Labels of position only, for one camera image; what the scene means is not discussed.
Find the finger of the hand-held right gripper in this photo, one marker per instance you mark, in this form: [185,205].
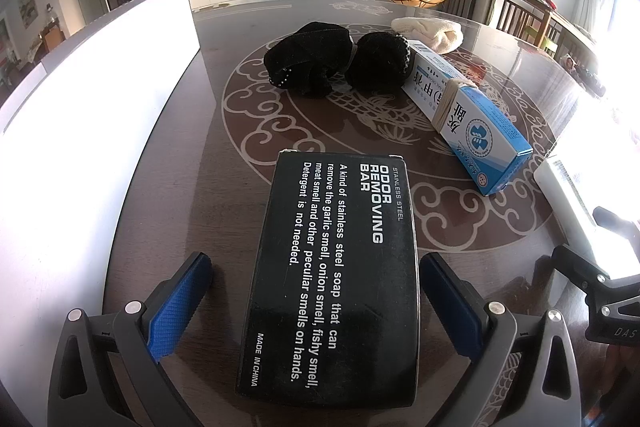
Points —
[617,219]
[580,264]

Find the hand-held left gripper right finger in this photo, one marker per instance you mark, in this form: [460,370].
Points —
[457,307]

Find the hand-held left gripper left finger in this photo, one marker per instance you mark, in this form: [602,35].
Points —
[177,307]

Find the black printed box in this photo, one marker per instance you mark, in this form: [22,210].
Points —
[330,287]

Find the brown patterned glass desktop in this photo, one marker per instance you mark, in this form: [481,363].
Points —
[165,187]

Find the long white box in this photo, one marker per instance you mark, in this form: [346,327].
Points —
[575,202]

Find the blue medicine box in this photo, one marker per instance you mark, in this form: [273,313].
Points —
[492,142]

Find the tan rubber band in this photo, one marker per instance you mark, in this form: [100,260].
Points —
[450,104]

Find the white backdrop board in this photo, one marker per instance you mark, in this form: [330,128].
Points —
[95,107]

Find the dark wooden dining chair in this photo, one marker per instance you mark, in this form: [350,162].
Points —
[520,14]

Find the white medicine box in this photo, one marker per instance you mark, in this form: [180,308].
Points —
[430,77]

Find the black round velvet pouch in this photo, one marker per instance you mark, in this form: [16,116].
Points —
[377,62]

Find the cream folded towel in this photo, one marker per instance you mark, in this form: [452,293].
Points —
[430,32]

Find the framed wall picture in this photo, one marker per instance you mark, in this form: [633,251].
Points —
[28,6]

